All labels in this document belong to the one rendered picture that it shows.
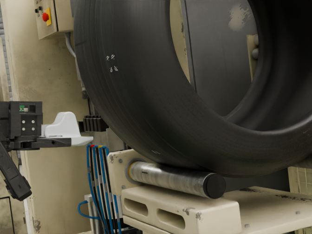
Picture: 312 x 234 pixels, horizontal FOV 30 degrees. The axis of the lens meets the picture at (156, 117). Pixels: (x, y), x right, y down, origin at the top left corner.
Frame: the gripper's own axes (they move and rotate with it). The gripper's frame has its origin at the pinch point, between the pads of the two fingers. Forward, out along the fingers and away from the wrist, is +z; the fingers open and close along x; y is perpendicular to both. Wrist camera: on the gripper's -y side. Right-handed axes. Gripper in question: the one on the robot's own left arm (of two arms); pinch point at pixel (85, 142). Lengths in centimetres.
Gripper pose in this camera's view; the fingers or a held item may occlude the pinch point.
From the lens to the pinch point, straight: 104.0
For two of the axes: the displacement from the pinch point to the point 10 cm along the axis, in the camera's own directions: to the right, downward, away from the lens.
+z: 9.0, 0.0, 4.3
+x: -4.3, 0.0, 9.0
